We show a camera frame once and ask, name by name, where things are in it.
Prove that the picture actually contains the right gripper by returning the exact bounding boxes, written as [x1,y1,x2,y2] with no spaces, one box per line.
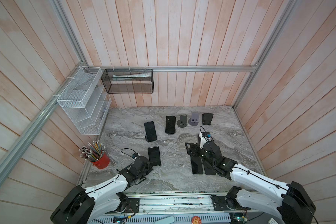
[185,142,216,169]

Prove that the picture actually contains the black phone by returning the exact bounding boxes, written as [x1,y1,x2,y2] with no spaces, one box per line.
[147,147,161,167]
[190,156,204,175]

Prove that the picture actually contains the purple phone stand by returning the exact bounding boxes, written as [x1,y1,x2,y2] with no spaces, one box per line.
[188,113,200,127]

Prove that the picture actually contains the grey round stand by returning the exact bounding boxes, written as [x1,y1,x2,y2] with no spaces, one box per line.
[177,114,188,128]

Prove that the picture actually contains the black stand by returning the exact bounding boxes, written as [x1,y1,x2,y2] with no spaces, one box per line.
[202,113,214,126]

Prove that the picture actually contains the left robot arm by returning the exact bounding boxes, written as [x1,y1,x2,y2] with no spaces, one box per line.
[50,155,152,224]

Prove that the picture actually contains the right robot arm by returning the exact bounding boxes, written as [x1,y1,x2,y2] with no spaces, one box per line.
[185,141,316,224]

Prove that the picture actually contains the green phone back centre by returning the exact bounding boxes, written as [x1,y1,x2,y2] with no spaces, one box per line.
[165,116,176,134]

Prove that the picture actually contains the blue phone back left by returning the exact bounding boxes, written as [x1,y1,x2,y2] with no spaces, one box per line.
[144,121,157,142]

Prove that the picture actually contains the red pencil cup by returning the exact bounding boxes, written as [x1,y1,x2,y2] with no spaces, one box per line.
[92,152,110,169]

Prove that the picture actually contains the bundle of pencils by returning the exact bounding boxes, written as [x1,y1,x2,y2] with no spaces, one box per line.
[78,141,105,162]

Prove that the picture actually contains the black mesh basket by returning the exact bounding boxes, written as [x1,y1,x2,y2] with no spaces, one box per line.
[101,68,154,94]

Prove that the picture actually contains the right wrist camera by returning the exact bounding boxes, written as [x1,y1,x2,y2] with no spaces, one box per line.
[199,132,212,149]

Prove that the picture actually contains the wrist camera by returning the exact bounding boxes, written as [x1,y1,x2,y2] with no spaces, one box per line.
[199,132,212,149]
[132,153,139,159]

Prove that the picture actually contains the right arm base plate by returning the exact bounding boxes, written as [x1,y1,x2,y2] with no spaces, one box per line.
[210,195,251,211]

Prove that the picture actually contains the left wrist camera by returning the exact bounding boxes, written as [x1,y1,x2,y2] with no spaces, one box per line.
[132,153,139,159]

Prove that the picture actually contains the aluminium rail front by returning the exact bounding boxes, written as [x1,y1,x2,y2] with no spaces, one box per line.
[60,191,292,217]

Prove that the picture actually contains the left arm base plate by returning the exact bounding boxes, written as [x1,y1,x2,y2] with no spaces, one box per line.
[115,198,140,213]

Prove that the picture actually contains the white wire mesh shelf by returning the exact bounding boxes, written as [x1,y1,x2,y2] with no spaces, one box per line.
[57,66,112,135]

